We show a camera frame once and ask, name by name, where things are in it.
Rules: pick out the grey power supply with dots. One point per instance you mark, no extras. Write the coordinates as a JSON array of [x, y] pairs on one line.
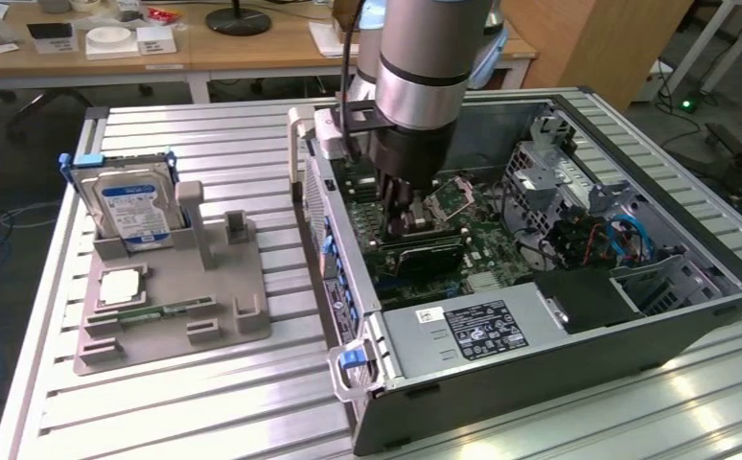
[[422, 345]]

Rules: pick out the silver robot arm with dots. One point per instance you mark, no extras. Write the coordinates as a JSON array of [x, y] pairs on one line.
[[422, 62]]

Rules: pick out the green motherboard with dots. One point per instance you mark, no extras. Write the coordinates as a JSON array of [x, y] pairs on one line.
[[483, 239]]

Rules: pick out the grey parts rack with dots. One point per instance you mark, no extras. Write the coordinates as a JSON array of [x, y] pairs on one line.
[[172, 268]]

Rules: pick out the red packet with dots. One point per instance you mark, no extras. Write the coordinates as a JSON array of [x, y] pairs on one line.
[[162, 15]]

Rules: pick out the cardboard box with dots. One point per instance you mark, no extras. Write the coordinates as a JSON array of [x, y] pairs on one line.
[[340, 14]]

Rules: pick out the metal disk bay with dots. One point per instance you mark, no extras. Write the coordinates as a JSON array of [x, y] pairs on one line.
[[537, 182]]

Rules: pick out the white box black lid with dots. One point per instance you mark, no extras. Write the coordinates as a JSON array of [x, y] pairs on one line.
[[51, 40]]

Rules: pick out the black plastic air shroud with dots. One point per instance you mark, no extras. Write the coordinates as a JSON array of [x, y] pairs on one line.
[[589, 297]]

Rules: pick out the green graphics card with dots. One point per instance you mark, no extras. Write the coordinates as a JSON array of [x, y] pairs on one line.
[[429, 261]]

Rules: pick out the silver chipset heatsink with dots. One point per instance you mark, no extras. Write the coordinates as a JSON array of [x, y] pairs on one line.
[[486, 282]]

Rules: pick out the wooden desk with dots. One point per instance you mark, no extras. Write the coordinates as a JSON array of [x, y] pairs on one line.
[[26, 67]]

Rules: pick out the black box green light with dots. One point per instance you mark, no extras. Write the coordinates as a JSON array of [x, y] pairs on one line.
[[687, 104]]

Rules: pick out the stack of white papers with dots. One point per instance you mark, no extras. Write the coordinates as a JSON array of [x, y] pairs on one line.
[[330, 45]]

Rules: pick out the white desk frame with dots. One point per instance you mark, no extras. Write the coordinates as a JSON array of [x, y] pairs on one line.
[[718, 43]]

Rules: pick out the black open PC case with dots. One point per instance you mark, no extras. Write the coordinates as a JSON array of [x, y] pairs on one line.
[[569, 383]]

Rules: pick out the black RAM stick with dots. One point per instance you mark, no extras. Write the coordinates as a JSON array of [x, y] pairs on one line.
[[451, 238]]

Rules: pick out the white tape roll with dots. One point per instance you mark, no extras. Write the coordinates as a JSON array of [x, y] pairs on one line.
[[84, 5]]

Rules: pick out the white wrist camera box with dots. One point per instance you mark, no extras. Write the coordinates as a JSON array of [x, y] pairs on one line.
[[332, 139]]

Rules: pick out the black office chair base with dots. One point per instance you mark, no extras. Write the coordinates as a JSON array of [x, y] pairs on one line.
[[32, 108]]

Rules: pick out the green RAM stick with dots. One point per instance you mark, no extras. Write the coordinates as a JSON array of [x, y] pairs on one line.
[[147, 314]]

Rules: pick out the wooden cabinet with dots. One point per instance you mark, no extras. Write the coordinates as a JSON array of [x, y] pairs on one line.
[[601, 48]]

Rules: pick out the metal socket cover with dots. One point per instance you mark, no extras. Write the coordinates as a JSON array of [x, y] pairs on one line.
[[465, 180]]

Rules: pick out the grey cup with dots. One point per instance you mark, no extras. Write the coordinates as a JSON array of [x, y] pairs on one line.
[[55, 6]]

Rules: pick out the black round lamp base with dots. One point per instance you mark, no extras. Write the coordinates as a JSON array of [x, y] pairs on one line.
[[236, 23]]

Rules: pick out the grey sheet metal bracket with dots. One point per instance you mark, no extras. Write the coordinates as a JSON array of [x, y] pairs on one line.
[[658, 282]]

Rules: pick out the plain white box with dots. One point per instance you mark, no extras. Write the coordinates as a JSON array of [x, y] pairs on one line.
[[156, 40]]

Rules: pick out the white round container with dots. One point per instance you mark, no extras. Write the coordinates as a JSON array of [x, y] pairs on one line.
[[112, 45]]

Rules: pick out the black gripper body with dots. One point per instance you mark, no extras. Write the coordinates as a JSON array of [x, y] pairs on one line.
[[410, 153]]

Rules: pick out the silver CPU chip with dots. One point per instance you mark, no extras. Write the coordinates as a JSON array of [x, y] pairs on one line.
[[120, 286]]

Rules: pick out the hard disk blue caddy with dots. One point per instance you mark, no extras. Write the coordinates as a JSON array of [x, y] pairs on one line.
[[131, 211]]

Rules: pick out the blue case latch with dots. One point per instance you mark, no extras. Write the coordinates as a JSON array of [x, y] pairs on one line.
[[352, 360]]

